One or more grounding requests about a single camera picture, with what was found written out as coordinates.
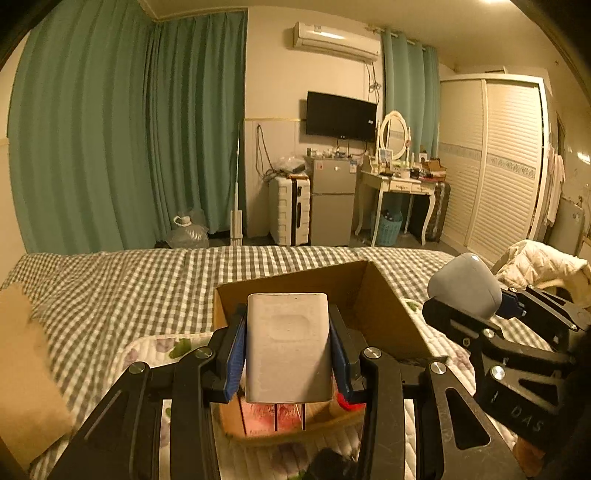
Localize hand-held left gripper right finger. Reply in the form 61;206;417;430
327;305;528;480

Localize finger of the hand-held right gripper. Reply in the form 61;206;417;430
421;298;574;445
500;286;591;334

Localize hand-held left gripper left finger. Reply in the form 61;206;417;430
46;302;248;480

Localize pale blue earbud case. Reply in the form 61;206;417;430
427;253;504;319

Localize white charger block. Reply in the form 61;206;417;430
245;292;334;405

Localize brown cardboard box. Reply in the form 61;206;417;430
213;260;450;448

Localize person's right hand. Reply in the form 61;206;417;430
515;436;548;479

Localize cream padded jacket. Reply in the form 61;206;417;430
492;239;591;297

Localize floral quilted mat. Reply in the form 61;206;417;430
28;331;525;480

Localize dark suitcase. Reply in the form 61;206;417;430
422;181;452;243

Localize blue plastic basket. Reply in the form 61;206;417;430
370;210;404;247

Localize hanging white clothes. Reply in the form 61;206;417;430
545;143;567;228

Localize grey checkered blanket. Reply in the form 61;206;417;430
0;244;573;468

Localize clear plastic water jug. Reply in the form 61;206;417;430
165;208;211;250

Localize white louvred wardrobe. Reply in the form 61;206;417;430
438;74;551;267

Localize white dressing table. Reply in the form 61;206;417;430
355;167;437;246

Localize white mop pole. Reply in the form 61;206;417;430
229;122;243;246

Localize brown box on dresser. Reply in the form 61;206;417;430
420;158;448;180

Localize white suitcase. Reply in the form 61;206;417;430
269;175;313;247

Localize silver small fridge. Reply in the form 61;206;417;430
310;156;358;247

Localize oval white vanity mirror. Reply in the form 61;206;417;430
378;110;412;162

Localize clear plastic bag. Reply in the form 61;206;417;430
276;154;308;175

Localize narrow light teal curtain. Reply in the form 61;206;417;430
381;30;440;160

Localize white air conditioner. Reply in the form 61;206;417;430
292;21;382;64

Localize dark wall cables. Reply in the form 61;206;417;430
255;123;279;182

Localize black wall television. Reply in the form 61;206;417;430
306;91;378;143

